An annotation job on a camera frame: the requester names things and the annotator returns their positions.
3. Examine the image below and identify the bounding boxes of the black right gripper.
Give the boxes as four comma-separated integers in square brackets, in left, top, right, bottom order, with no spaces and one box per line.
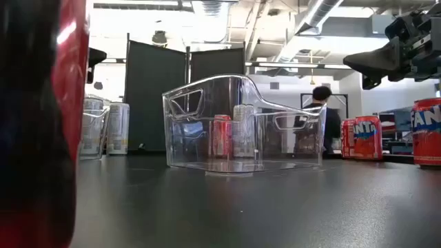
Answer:
[343,7,441,91]

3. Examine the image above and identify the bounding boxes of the clear plastic storage bin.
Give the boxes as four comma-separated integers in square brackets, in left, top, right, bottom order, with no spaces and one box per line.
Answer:
[79,105,111,161]
[161,73,327,175]

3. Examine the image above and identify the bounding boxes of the red Fanta soda can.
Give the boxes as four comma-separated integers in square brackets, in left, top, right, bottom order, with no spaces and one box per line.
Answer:
[410,97,441,169]
[353,115,383,161]

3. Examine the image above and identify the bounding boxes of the dark computer monitor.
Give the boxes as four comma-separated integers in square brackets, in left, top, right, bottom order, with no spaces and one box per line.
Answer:
[393,109,413,132]

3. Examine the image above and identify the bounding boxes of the person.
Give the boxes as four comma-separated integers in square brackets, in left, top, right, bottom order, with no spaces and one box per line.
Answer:
[294,85,342,158]

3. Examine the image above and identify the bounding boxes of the black ceiling speaker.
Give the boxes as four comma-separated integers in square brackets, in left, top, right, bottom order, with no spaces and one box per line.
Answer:
[152,30,168,48]

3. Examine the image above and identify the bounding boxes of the long ceiling light strip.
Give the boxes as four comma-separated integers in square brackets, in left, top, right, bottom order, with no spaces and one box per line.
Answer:
[245,61,352,70]

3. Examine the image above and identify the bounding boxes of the silver ventilation duct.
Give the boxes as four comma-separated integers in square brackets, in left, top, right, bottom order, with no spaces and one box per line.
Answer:
[274,0,345,63]

